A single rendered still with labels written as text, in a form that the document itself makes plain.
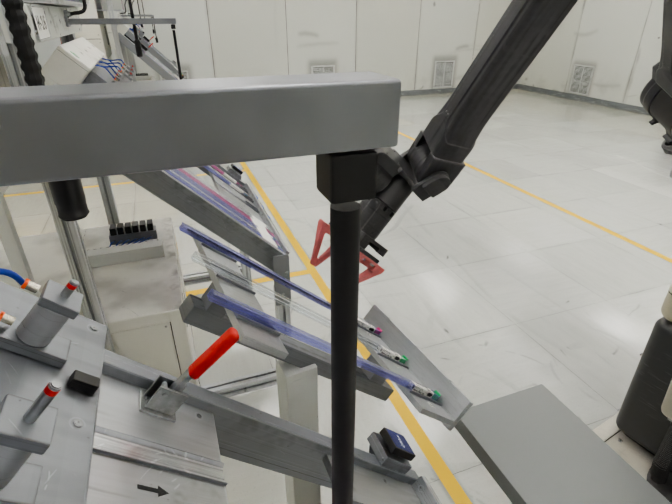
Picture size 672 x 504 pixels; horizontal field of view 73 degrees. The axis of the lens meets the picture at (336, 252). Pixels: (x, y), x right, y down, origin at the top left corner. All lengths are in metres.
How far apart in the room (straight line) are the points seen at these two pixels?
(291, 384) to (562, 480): 0.53
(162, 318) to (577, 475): 1.06
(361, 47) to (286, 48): 1.32
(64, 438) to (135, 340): 1.10
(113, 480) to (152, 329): 1.01
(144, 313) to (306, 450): 0.85
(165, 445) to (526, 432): 0.78
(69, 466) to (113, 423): 0.14
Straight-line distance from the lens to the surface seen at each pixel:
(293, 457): 0.63
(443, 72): 9.34
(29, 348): 0.36
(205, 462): 0.48
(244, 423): 0.56
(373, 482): 0.70
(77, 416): 0.35
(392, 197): 0.72
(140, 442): 0.45
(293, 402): 0.85
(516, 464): 1.01
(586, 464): 1.07
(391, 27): 8.72
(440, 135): 0.68
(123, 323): 1.39
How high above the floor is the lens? 1.36
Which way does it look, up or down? 28 degrees down
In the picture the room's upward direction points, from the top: straight up
